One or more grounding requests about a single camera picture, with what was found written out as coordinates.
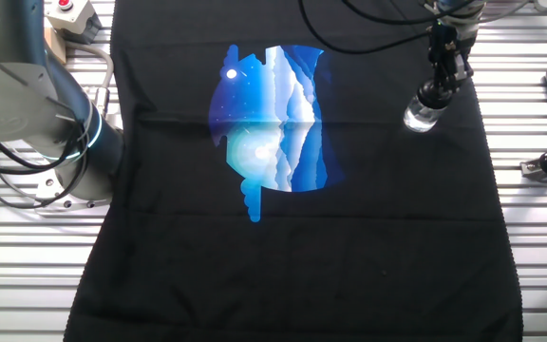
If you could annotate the light wooden block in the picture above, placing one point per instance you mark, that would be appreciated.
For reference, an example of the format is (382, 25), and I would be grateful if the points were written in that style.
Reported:
(54, 45)

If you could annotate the clear glass jar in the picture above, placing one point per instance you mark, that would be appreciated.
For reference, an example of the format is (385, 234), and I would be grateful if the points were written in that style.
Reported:
(418, 116)

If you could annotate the grey emergency stop button box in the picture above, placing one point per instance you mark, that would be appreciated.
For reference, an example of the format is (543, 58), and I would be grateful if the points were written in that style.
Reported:
(71, 14)

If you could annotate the black cloth with blue print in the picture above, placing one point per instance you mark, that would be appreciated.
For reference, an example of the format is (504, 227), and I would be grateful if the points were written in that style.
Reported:
(302, 266)

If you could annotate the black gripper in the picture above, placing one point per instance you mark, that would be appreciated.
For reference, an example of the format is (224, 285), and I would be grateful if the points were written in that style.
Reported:
(449, 40)

